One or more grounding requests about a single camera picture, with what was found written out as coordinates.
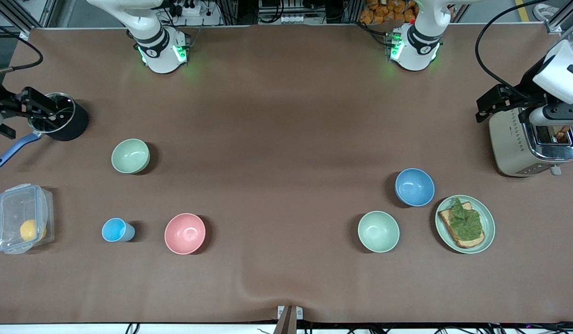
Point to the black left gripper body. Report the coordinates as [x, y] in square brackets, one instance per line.
[528, 96]

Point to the pale green bowl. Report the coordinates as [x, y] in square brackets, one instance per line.
[130, 156]
[378, 232]

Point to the blue bowl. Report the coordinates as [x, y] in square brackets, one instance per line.
[414, 188]

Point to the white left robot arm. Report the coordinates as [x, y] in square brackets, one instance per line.
[414, 55]

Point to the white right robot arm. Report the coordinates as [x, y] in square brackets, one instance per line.
[159, 55]

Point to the pink bowl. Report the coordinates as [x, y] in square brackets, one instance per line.
[185, 234]

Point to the glass pot lid blue knob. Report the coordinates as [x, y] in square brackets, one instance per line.
[61, 104]

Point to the beige chrome toaster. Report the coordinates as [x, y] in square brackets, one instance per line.
[509, 153]

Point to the brown toast slice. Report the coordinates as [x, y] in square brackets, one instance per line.
[562, 135]

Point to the clear plastic lidded container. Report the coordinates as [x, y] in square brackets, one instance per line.
[13, 208]

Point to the yellow lemon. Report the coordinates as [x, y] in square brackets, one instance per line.
[29, 230]

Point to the pale green plate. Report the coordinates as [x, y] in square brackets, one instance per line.
[488, 223]

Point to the green lettuce leaf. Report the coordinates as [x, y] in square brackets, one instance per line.
[467, 222]

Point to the light blue cup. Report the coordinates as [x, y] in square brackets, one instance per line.
[114, 230]

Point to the bread slice with crust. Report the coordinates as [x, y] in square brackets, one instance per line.
[469, 242]

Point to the bag of orange snacks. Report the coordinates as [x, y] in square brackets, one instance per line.
[384, 11]

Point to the white power strip with plugs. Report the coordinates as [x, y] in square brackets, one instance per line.
[207, 19]

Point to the brown table mat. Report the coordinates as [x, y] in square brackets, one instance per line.
[286, 232]

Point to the aluminium frame rail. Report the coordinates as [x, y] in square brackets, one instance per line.
[554, 27]
[24, 33]

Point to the metal table edge bracket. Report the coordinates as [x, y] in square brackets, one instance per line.
[281, 311]

